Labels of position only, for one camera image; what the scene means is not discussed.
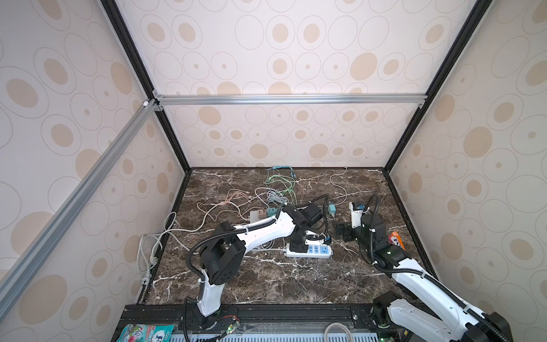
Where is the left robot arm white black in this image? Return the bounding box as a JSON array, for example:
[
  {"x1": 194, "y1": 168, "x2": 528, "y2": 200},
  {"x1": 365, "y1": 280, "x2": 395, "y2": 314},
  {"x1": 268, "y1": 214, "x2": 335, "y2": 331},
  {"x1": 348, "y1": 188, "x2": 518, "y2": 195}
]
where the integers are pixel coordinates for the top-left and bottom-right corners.
[{"x1": 185, "y1": 194, "x2": 333, "y2": 329}]

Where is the long white colourful power strip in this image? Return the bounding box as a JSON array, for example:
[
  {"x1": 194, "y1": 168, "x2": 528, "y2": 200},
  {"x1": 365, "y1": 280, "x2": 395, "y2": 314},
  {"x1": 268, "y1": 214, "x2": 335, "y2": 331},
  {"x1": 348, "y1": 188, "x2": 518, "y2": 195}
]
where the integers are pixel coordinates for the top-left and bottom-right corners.
[{"x1": 249, "y1": 207, "x2": 281, "y2": 225}]

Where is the diagonal aluminium rail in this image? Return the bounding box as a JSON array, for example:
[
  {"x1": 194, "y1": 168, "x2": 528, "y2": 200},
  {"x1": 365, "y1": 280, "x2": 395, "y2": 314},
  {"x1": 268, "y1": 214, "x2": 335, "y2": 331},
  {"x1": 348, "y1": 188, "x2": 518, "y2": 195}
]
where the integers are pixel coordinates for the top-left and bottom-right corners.
[{"x1": 1, "y1": 98, "x2": 159, "y2": 319}]

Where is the green snack packet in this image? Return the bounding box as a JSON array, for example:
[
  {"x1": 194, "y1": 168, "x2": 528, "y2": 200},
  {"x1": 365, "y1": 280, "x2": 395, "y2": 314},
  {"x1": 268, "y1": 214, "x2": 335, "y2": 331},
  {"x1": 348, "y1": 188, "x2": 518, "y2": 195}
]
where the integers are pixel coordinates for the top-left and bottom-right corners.
[{"x1": 117, "y1": 324, "x2": 175, "y2": 342}]

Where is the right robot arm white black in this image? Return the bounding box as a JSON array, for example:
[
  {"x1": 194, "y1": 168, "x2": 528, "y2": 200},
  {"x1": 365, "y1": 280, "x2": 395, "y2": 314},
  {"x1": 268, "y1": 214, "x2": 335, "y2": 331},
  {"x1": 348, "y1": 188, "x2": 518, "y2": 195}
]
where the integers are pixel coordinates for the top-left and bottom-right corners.
[{"x1": 341, "y1": 195, "x2": 513, "y2": 341}]

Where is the lilac usb cable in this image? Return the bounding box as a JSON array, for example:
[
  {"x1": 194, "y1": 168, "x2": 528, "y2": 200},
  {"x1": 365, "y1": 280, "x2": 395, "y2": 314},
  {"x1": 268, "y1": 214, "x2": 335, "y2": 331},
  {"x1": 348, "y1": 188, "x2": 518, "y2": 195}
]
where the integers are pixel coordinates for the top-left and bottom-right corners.
[{"x1": 256, "y1": 187, "x2": 290, "y2": 206}]

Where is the horizontal aluminium rail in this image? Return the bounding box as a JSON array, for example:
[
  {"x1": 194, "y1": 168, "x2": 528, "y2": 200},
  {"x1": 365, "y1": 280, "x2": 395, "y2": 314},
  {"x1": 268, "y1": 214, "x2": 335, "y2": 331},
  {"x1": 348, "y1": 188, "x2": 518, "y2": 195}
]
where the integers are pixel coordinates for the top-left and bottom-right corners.
[{"x1": 156, "y1": 93, "x2": 427, "y2": 107}]

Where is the teal charger plug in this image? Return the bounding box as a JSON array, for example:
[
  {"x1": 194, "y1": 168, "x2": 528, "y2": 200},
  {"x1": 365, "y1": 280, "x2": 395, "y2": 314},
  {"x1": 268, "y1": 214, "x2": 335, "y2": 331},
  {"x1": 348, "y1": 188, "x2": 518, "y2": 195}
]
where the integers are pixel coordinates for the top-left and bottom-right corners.
[
  {"x1": 266, "y1": 207, "x2": 278, "y2": 217},
  {"x1": 328, "y1": 203, "x2": 336, "y2": 217}
]

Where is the green usb cable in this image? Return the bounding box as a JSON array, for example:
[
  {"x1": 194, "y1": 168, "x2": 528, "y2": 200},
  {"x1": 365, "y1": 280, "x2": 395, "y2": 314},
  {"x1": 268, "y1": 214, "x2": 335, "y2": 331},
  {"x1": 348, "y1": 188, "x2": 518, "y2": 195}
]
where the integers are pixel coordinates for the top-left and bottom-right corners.
[{"x1": 263, "y1": 167, "x2": 299, "y2": 206}]

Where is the short white blue power strip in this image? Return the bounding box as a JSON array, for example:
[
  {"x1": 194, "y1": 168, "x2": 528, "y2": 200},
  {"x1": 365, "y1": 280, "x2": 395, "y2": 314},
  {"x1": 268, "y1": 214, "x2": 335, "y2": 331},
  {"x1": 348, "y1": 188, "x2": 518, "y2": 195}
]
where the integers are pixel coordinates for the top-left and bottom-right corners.
[{"x1": 285, "y1": 244, "x2": 333, "y2": 259}]

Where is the teal charger plug front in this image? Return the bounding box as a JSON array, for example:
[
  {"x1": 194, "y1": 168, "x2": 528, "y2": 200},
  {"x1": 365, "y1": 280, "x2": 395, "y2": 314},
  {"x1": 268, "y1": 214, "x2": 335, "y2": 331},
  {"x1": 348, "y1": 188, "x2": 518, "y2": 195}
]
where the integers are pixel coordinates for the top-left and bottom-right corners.
[{"x1": 266, "y1": 207, "x2": 278, "y2": 217}]

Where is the colourful candy bag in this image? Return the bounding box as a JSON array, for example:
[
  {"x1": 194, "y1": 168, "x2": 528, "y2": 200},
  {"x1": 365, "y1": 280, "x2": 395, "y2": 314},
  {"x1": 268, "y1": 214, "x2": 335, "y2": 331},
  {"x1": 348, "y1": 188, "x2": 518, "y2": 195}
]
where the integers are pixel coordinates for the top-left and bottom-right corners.
[{"x1": 387, "y1": 231, "x2": 405, "y2": 250}]

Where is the teal usb cable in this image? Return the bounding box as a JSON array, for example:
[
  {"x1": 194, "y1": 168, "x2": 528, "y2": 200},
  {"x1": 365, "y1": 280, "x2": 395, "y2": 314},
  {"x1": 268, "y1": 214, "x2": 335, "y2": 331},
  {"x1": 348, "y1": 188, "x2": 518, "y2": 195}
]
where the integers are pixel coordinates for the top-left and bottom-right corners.
[{"x1": 271, "y1": 165, "x2": 298, "y2": 179}]

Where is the white usb cable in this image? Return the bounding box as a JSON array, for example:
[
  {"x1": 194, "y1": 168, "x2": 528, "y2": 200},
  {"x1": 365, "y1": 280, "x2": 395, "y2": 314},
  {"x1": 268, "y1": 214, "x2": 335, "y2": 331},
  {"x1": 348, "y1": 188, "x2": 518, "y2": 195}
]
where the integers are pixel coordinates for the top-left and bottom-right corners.
[{"x1": 327, "y1": 166, "x2": 356, "y2": 202}]

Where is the pink usb cable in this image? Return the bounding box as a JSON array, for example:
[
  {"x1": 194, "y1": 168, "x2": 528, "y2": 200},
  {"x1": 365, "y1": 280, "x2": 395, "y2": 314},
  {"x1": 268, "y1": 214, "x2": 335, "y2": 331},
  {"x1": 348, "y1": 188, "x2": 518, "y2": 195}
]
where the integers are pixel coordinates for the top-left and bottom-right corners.
[{"x1": 196, "y1": 189, "x2": 257, "y2": 227}]

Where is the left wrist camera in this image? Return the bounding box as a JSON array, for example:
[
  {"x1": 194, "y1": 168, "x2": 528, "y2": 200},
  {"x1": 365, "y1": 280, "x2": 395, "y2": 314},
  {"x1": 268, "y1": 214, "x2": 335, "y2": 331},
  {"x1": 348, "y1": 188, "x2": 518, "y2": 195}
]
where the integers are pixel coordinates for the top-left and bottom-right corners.
[{"x1": 305, "y1": 230, "x2": 332, "y2": 245}]

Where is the teal charger plug back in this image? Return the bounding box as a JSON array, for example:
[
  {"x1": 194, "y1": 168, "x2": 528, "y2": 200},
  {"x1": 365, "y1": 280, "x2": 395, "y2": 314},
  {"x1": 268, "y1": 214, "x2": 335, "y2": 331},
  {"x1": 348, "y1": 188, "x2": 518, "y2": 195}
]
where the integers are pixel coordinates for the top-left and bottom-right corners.
[{"x1": 328, "y1": 203, "x2": 336, "y2": 217}]

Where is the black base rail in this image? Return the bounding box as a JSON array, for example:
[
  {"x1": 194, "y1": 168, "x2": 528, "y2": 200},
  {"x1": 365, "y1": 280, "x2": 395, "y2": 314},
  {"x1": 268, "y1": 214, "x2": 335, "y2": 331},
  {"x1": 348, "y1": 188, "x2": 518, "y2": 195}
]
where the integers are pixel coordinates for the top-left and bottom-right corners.
[{"x1": 110, "y1": 301, "x2": 480, "y2": 342}]

